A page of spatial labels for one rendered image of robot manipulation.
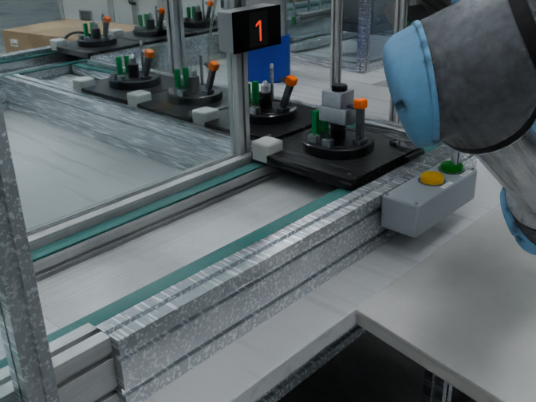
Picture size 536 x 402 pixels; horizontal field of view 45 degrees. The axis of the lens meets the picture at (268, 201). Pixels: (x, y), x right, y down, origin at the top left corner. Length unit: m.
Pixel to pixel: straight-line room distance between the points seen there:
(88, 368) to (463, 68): 0.51
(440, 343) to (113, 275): 0.47
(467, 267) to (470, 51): 0.57
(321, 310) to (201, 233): 0.24
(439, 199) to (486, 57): 0.56
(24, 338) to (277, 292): 0.41
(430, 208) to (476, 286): 0.15
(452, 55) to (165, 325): 0.45
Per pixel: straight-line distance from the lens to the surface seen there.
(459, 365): 0.89
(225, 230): 1.07
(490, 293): 1.05
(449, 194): 1.16
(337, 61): 1.57
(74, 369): 0.76
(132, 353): 0.79
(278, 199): 1.18
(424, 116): 0.62
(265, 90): 1.46
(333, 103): 1.23
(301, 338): 0.91
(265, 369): 0.86
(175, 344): 0.83
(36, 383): 0.68
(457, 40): 0.60
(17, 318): 0.63
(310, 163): 1.20
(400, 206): 1.08
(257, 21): 1.18
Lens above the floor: 1.40
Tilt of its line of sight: 24 degrees down
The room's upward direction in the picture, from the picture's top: 1 degrees counter-clockwise
